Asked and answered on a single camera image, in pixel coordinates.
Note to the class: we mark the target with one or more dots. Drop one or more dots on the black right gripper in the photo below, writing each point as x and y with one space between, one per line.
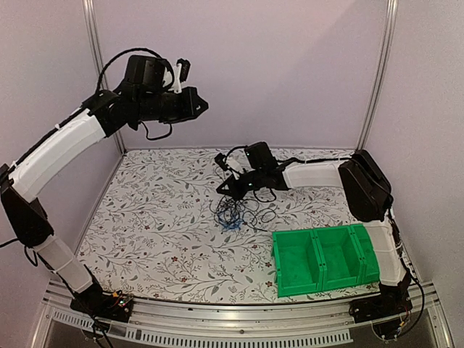
234 191

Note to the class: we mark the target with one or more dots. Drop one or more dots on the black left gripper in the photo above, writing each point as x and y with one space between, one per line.
191 109

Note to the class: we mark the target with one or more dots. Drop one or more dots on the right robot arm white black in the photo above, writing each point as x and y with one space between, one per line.
369 197

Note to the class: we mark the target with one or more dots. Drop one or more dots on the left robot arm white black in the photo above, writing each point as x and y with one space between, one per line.
151 90

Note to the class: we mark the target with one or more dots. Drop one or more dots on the floral patterned table mat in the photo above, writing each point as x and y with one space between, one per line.
156 234

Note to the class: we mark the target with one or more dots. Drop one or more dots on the green bin left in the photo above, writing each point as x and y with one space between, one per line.
298 266

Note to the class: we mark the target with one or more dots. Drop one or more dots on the green bin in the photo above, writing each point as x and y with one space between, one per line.
342 262
298 266
372 271

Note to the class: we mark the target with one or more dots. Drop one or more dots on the green bin middle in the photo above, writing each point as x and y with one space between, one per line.
342 262

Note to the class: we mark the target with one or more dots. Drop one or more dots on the green bin right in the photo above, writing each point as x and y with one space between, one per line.
372 271

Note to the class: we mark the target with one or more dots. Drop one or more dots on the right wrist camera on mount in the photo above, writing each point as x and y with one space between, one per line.
228 163

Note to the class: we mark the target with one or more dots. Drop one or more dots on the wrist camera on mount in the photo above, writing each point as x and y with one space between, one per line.
180 74
228 163

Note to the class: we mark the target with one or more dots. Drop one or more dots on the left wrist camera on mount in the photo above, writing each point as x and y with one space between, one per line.
180 74

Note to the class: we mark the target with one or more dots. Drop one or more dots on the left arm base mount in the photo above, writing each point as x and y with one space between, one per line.
105 302

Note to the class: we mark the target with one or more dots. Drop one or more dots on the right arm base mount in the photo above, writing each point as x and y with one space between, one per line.
389 312

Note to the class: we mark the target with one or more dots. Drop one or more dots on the right aluminium frame post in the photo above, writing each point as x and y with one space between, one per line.
383 60

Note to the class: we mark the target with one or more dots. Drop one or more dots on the front aluminium rail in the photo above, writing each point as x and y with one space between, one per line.
158 323

